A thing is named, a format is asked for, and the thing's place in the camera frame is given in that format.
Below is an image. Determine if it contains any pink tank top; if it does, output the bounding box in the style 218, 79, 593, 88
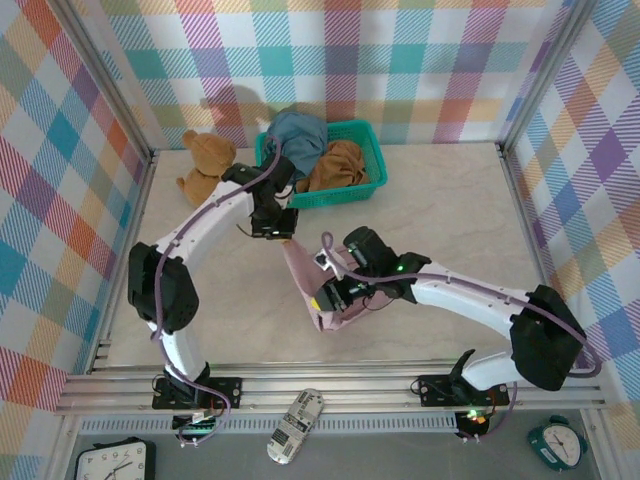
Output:
282, 239, 396, 335

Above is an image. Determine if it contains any teal plastic basket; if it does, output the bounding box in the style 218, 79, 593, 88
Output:
254, 119, 390, 210

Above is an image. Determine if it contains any brown tank top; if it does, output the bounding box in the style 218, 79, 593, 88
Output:
295, 140, 371, 194

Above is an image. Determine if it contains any blue tank top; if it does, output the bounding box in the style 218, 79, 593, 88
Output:
267, 110, 329, 177

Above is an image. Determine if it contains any brown teddy bear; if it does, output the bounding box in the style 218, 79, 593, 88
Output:
175, 129, 239, 209

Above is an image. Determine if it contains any black square clock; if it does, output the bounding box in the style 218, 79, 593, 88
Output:
74, 436, 157, 480

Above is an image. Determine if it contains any teal alarm clock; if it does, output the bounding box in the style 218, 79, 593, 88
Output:
527, 414, 589, 471

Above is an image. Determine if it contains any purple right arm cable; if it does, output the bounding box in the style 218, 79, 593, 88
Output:
321, 231, 604, 444

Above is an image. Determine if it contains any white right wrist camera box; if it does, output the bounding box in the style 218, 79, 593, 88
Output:
313, 251, 351, 281

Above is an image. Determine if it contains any long aluminium frame rail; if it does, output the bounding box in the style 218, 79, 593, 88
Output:
54, 357, 609, 416

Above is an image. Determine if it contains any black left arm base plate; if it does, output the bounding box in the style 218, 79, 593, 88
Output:
152, 377, 243, 411

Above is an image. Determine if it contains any grey slotted cable duct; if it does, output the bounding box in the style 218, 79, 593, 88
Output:
79, 413, 459, 435

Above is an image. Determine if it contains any aluminium side rail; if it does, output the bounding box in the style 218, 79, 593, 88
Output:
87, 149, 161, 375
497, 142, 576, 371

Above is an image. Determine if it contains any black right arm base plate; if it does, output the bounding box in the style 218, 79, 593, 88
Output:
417, 373, 511, 407

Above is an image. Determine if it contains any aluminium frame post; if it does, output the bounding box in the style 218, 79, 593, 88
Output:
52, 0, 161, 164
497, 0, 596, 156

